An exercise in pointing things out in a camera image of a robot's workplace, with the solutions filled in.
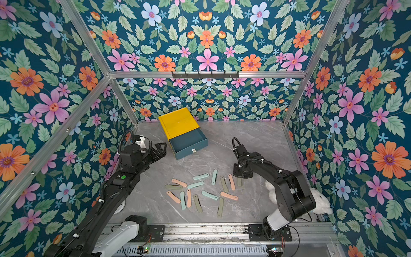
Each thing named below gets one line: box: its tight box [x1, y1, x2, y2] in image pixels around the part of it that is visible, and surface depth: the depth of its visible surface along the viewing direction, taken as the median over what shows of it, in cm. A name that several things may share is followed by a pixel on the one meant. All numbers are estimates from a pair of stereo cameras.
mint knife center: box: [187, 180, 204, 190], surface depth 90 cm
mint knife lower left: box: [179, 191, 187, 210], surface depth 85 cm
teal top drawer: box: [169, 126, 209, 161], surface depth 86 cm
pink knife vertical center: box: [186, 189, 192, 209], surface depth 86 cm
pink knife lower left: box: [165, 190, 181, 204], surface depth 86 cm
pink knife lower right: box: [220, 191, 239, 201], surface depth 87 cm
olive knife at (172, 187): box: [164, 184, 183, 191], surface depth 91 cm
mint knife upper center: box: [193, 172, 210, 180], surface depth 95 cm
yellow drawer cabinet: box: [158, 107, 201, 156], surface depth 92 cm
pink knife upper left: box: [171, 178, 188, 188], surface depth 92 cm
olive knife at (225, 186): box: [219, 175, 229, 193], surface depth 90 cm
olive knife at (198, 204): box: [192, 194, 203, 214], surface depth 84 cm
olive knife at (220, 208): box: [217, 197, 224, 218], surface depth 83 cm
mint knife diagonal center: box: [201, 190, 219, 201], surface depth 88 cm
